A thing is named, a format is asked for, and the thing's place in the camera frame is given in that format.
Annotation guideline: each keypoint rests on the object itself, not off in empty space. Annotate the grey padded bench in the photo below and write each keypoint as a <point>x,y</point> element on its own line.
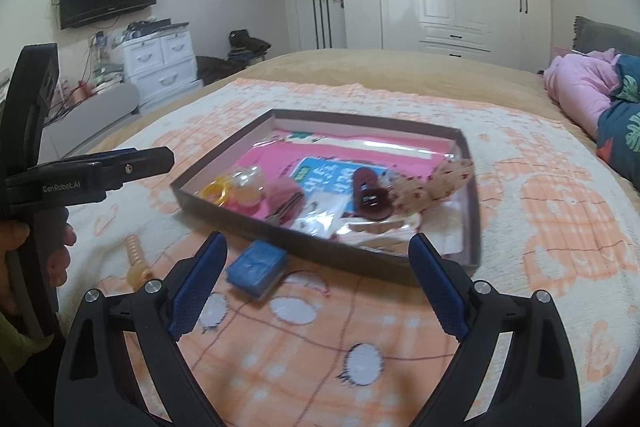
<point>90,117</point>

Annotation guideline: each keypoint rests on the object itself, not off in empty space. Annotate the mesh bow hair accessory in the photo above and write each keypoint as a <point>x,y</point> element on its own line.
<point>440,182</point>

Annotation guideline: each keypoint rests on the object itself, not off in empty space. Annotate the white drawer cabinet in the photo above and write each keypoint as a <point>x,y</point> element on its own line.
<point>160,67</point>

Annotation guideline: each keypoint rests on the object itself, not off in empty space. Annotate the orange white printed blanket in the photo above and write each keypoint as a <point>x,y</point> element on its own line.
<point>525,227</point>

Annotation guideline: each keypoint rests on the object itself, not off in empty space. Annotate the clear plastic packet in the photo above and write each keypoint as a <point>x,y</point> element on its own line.
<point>320,222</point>

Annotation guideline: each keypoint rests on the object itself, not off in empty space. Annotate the dark floor bag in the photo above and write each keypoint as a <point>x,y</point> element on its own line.
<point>217,69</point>

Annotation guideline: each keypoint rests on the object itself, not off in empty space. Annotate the pink fabric hair clip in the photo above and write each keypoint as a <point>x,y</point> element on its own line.
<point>285,199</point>

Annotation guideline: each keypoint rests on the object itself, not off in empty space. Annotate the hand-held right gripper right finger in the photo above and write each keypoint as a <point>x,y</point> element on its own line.
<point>435,282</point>

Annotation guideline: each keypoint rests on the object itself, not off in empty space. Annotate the person's left hand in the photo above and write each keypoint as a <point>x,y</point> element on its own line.
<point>12,237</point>

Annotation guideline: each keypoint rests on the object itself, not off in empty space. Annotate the yellow hair clip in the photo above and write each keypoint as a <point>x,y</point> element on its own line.
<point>215,192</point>

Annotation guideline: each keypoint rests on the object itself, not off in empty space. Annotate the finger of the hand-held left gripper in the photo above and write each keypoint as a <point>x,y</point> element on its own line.
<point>145,164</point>
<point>112,154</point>

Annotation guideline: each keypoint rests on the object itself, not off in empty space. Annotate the dark red hair clip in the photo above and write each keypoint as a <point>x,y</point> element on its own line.
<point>372,199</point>

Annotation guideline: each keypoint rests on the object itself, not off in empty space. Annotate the pink book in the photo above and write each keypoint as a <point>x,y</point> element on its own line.
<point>280,157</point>

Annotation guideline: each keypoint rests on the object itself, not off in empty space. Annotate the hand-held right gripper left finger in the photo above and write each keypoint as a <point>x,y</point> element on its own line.
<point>200,274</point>

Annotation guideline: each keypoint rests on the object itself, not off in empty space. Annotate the cream hair claw clip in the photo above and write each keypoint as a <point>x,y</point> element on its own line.
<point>385,227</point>

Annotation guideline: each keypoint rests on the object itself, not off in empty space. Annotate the brown cardboard box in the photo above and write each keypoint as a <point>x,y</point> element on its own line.
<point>320,247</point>

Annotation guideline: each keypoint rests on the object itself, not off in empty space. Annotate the small blue case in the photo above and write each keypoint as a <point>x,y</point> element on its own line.
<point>255,267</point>

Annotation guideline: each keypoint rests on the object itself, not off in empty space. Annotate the grey pillow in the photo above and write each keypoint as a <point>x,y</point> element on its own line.
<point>605,34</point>

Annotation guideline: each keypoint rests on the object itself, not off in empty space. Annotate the dark clothes pile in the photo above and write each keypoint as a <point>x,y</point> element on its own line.
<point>248,44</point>

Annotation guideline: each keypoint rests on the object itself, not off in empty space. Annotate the pink quilt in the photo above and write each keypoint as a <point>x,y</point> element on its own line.
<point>580,92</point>

